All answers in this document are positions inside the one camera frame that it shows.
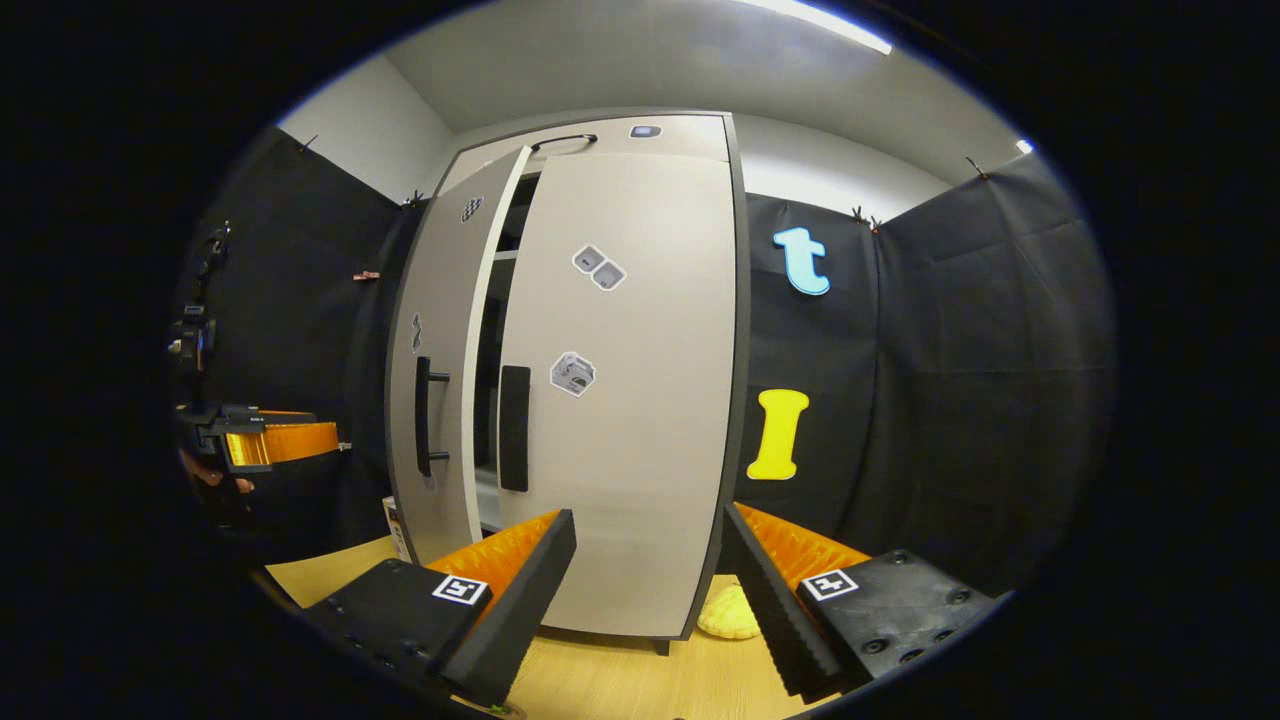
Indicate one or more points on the large ceiling light panel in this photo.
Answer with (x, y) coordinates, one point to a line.
(830, 25)

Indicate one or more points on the small white box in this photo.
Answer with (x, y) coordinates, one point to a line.
(397, 530)

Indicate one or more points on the black backdrop cloth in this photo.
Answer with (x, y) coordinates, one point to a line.
(950, 400)
(300, 260)

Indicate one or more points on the grey cabinet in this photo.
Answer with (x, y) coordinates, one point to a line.
(490, 330)

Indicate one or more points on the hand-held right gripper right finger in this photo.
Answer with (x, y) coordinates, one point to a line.
(770, 610)

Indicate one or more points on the black device on stand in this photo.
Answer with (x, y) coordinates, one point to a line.
(192, 335)

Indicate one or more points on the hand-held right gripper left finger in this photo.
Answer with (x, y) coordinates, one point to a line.
(525, 610)

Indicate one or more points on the yellow shell-shaped object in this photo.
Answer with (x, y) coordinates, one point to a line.
(725, 615)

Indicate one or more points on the beige cabinet drawer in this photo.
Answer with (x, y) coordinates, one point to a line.
(680, 140)

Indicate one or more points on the white cabinet door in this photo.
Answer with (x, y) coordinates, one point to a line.
(640, 450)
(440, 300)

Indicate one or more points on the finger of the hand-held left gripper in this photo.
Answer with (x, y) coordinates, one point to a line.
(240, 414)
(290, 442)

